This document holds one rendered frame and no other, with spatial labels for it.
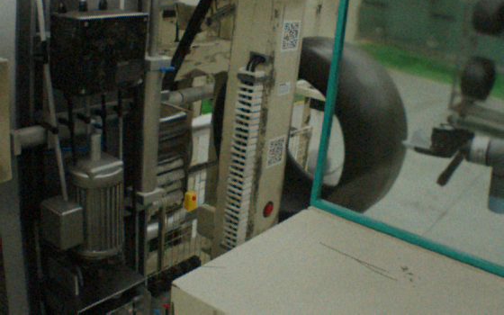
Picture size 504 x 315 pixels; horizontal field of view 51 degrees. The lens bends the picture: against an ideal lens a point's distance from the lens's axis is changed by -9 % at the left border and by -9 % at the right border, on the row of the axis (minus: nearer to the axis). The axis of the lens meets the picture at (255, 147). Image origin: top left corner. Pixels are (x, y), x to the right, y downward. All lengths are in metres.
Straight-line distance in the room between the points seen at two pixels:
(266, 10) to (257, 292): 0.73
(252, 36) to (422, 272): 0.71
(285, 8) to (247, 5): 0.09
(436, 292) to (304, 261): 0.20
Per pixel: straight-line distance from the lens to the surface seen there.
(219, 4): 1.76
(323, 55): 1.54
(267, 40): 1.32
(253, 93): 1.30
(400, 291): 0.83
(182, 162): 1.81
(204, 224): 1.74
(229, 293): 0.76
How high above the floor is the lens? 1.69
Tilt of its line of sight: 19 degrees down
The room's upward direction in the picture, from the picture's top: 7 degrees clockwise
